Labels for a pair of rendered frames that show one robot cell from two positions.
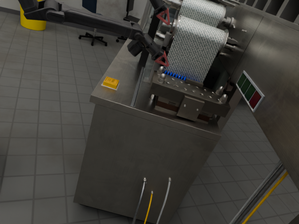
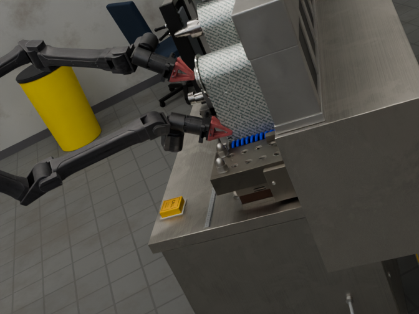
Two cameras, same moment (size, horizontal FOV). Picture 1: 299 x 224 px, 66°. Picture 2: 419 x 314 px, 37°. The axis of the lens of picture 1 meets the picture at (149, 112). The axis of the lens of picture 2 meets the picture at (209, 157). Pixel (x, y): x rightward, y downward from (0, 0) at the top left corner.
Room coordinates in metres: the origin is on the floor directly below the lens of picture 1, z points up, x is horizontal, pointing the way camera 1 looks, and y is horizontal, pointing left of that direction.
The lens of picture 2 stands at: (-0.45, -0.69, 1.91)
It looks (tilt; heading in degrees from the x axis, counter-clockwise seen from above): 26 degrees down; 25
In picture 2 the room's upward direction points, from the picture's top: 25 degrees counter-clockwise
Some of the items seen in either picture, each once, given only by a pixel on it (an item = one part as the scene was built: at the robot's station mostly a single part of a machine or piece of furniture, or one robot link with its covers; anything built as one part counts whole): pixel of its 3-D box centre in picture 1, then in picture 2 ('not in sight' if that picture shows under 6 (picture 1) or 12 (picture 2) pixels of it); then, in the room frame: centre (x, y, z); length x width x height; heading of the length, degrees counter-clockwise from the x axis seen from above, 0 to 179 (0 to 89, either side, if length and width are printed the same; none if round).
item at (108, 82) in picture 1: (111, 82); (172, 207); (1.08, 0.24, 0.91); 0.07 x 0.07 x 0.02; 6
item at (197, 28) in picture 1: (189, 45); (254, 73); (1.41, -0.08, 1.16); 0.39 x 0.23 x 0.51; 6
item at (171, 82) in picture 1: (188, 93); (277, 156); (1.10, -0.15, 1.00); 0.40 x 0.16 x 0.06; 96
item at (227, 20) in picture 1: (225, 21); not in sight; (1.55, -0.23, 1.34); 0.07 x 0.07 x 0.07; 6
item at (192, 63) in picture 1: (187, 64); (255, 112); (1.22, -0.10, 1.11); 0.23 x 0.01 x 0.18; 96
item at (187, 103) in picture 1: (190, 108); (285, 181); (1.01, -0.18, 0.97); 0.10 x 0.03 x 0.11; 96
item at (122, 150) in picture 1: (149, 89); (300, 139); (2.21, 0.08, 0.43); 2.52 x 0.64 x 0.86; 6
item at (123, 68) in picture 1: (162, 48); (267, 60); (2.20, 0.10, 0.88); 2.52 x 0.66 x 0.04; 6
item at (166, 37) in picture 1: (156, 58); (217, 126); (1.30, 0.07, 1.05); 0.06 x 0.05 x 0.31; 96
